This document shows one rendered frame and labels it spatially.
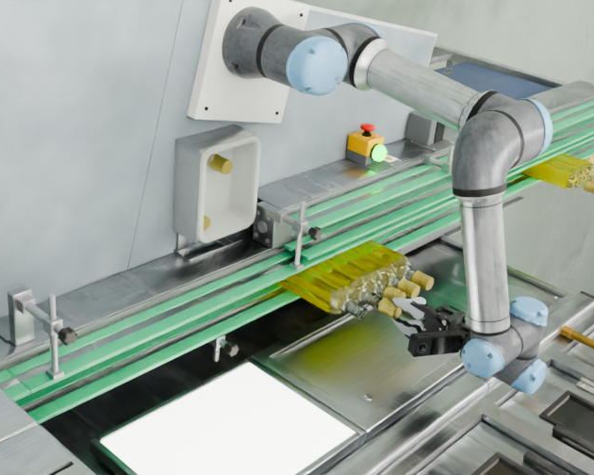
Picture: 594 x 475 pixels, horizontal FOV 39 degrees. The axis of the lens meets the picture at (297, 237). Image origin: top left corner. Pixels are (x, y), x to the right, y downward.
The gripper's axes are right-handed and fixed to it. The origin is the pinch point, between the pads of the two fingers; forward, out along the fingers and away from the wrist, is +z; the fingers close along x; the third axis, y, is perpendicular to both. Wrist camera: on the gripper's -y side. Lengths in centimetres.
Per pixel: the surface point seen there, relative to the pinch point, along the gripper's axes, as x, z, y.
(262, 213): 13.8, 33.8, -9.8
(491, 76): 15, 68, 149
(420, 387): -12.4, -12.5, -3.6
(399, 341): -12.9, 2.2, 8.0
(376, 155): 19, 34, 32
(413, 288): 0.9, 2.3, 10.3
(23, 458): 21, -11, -98
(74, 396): -4, 23, -68
